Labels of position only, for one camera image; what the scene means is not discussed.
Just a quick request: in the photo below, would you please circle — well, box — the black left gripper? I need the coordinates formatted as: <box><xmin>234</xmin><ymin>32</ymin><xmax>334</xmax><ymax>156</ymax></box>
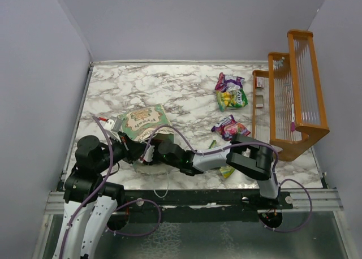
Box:
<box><xmin>96</xmin><ymin>130</ymin><xmax>150</xmax><ymax>172</ymax></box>

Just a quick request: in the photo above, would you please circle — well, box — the green illustrated paper bag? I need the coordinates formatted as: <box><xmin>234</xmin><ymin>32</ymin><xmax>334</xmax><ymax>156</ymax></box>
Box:
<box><xmin>117</xmin><ymin>103</ymin><xmax>175</xmax><ymax>198</ymax></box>

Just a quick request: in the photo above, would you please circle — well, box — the green yellow snack bag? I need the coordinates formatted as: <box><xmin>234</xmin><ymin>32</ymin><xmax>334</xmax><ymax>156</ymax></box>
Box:
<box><xmin>209</xmin><ymin>140</ymin><xmax>235</xmax><ymax>179</ymax></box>

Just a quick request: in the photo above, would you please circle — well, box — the purple raspberry candy bag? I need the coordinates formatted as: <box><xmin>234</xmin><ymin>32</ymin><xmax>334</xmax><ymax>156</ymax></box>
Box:
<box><xmin>211</xmin><ymin>114</ymin><xmax>251</xmax><ymax>141</ymax></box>

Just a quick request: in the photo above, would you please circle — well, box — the green yellow candy bag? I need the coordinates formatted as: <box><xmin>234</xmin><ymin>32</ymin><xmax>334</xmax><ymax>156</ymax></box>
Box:
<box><xmin>216</xmin><ymin>89</ymin><xmax>248</xmax><ymax>111</ymax></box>

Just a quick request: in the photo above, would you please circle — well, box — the purple white snack bag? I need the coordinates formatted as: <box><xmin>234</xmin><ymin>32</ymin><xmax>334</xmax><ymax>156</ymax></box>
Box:
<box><xmin>214</xmin><ymin>72</ymin><xmax>245</xmax><ymax>92</ymax></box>

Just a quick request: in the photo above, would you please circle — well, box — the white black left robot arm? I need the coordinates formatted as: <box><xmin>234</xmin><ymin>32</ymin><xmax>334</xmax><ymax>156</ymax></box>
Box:
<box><xmin>53</xmin><ymin>133</ymin><xmax>146</xmax><ymax>258</ymax></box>

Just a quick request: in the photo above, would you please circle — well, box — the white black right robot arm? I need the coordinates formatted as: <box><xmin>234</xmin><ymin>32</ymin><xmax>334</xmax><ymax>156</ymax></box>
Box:
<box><xmin>147</xmin><ymin>134</ymin><xmax>281</xmax><ymax>209</ymax></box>

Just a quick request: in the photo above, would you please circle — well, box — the small grey box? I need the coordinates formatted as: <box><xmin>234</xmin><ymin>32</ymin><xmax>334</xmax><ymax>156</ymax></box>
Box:
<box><xmin>255</xmin><ymin>95</ymin><xmax>264</xmax><ymax>108</ymax></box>

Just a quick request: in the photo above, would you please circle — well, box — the red white small box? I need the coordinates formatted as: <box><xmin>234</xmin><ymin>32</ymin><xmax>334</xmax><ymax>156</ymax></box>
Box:
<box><xmin>255</xmin><ymin>76</ymin><xmax>264</xmax><ymax>88</ymax></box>

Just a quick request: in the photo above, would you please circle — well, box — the pink white pen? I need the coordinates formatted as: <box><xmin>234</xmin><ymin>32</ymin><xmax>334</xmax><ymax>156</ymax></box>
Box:
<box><xmin>290</xmin><ymin>103</ymin><xmax>295</xmax><ymax>132</ymax></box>

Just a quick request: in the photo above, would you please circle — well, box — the orange wooden tiered rack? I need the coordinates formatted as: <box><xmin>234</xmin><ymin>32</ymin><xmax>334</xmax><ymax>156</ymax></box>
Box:
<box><xmin>252</xmin><ymin>29</ymin><xmax>330</xmax><ymax>162</ymax></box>

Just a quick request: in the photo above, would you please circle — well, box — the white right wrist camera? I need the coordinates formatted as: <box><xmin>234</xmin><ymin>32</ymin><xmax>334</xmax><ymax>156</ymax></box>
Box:
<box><xmin>140</xmin><ymin>145</ymin><xmax>154</xmax><ymax>165</ymax></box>

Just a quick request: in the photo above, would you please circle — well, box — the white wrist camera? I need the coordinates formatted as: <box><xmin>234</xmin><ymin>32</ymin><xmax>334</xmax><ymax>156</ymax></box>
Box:
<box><xmin>140</xmin><ymin>145</ymin><xmax>154</xmax><ymax>165</ymax></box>
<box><xmin>103</xmin><ymin>116</ymin><xmax>123</xmax><ymax>141</ymax></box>

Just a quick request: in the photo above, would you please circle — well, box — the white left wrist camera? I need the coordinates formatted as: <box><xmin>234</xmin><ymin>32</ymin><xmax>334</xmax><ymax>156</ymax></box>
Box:
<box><xmin>103</xmin><ymin>116</ymin><xmax>123</xmax><ymax>141</ymax></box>

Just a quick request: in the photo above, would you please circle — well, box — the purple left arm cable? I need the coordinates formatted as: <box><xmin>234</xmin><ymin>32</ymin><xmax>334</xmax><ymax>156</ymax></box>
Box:
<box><xmin>56</xmin><ymin>115</ymin><xmax>162</xmax><ymax>259</ymax></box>

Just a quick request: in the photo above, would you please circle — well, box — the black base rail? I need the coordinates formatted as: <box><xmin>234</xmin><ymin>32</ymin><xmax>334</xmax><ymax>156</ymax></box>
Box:
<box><xmin>114</xmin><ymin>189</ymin><xmax>293</xmax><ymax>223</ymax></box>

